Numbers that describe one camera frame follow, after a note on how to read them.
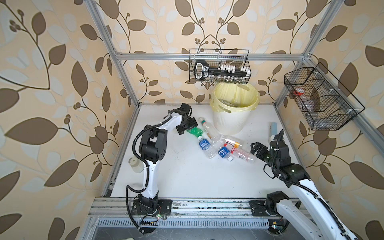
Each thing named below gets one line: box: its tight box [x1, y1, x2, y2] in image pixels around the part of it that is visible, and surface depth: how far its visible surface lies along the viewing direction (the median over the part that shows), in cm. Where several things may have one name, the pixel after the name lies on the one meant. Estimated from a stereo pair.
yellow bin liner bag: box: [210, 83, 260, 113], surface depth 98 cm
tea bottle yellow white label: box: [224, 138, 243, 148], surface depth 96 cm
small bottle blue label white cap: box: [218, 146, 234, 162], surface depth 91 cm
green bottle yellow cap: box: [186, 127, 203, 137], surface depth 101 cm
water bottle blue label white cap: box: [197, 135, 217, 159], surface depth 94 cm
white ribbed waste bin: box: [212, 110, 251, 135], surface depth 96 cm
